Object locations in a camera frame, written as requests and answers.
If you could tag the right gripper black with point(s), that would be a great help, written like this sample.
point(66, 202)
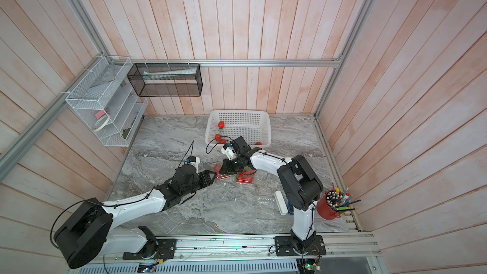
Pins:
point(226, 165)

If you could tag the roll of tape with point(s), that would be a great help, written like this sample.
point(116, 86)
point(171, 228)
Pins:
point(101, 123)

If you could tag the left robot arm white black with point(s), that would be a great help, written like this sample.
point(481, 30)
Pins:
point(93, 230)

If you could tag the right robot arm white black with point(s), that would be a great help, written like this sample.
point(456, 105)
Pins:
point(302, 187)

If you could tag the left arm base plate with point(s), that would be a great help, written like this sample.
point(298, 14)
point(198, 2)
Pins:
point(161, 249)

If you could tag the packed strawberry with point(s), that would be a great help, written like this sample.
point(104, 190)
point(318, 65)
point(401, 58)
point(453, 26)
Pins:
point(223, 177)
point(249, 179)

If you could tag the white perforated plastic basket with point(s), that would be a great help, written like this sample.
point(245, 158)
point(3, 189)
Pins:
point(253, 126)

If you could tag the white wire wall shelf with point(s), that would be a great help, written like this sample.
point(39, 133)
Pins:
point(105, 86)

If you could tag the black mesh wall basket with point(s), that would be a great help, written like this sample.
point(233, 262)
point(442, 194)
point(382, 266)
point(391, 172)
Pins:
point(166, 79)

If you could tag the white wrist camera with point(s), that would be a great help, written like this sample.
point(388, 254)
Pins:
point(193, 161)
point(227, 150)

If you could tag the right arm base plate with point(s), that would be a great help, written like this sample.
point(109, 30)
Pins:
point(292, 246)

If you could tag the blue object on table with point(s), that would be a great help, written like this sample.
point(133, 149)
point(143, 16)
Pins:
point(290, 209)

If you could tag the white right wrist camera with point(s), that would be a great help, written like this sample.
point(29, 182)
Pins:
point(227, 150)

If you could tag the clear plastic clamshell container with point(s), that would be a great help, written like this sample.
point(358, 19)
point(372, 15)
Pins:
point(250, 172)

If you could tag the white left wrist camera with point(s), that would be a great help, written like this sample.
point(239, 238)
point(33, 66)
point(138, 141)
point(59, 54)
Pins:
point(193, 161)

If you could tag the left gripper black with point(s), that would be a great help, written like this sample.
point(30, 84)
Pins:
point(205, 177)

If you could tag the red pen cup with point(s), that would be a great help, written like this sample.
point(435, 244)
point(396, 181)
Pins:
point(325, 210)

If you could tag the pink note pad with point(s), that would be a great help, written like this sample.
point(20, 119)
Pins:
point(100, 114)

